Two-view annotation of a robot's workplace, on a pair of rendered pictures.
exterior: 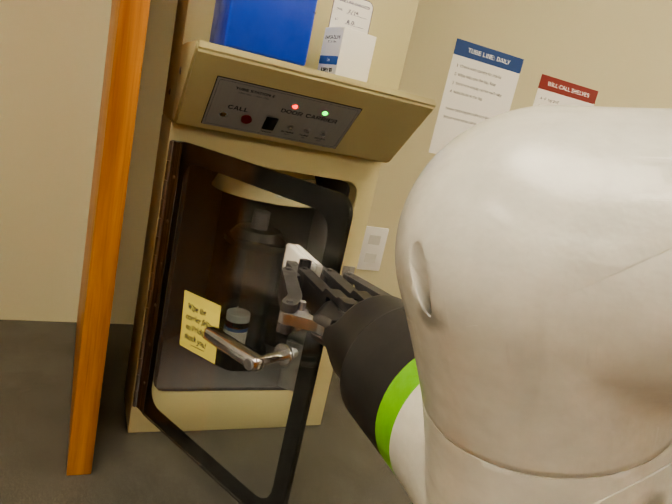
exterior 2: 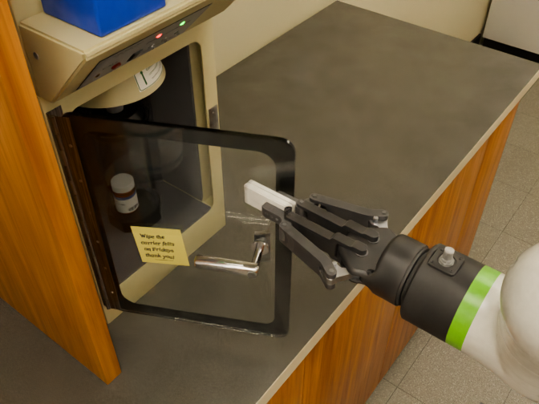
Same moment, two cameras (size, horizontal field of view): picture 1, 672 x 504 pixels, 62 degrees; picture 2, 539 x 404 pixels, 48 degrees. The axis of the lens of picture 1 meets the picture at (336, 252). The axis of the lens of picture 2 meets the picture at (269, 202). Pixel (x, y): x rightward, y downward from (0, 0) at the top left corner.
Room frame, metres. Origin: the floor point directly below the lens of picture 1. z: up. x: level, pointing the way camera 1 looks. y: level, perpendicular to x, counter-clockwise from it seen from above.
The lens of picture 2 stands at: (0.05, 0.28, 1.82)
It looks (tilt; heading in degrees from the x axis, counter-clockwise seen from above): 43 degrees down; 333
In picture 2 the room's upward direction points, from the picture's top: straight up
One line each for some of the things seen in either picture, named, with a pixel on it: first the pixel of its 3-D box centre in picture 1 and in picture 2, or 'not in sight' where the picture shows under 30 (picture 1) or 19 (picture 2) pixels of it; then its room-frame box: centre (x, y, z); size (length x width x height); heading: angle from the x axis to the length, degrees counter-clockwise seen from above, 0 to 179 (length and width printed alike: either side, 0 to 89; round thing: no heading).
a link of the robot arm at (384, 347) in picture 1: (419, 379); (440, 288); (0.33, -0.07, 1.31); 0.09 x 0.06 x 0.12; 116
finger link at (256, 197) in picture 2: (297, 267); (267, 204); (0.54, 0.03, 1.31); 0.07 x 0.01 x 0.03; 26
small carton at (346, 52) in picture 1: (346, 55); not in sight; (0.77, 0.04, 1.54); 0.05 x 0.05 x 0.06; 34
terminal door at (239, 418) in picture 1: (225, 324); (188, 239); (0.64, 0.11, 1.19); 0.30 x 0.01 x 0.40; 52
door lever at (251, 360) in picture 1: (245, 346); (231, 257); (0.57, 0.07, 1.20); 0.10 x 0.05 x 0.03; 52
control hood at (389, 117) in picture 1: (305, 110); (160, 25); (0.76, 0.08, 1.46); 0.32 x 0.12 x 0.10; 116
